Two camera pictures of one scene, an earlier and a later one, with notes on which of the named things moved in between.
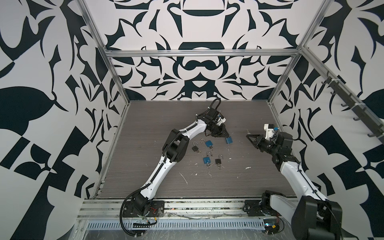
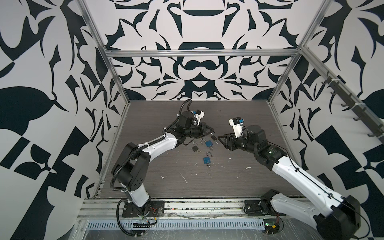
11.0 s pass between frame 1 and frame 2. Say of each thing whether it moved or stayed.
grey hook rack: stayed
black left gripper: moved
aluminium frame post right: stayed
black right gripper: moved
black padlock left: stayed
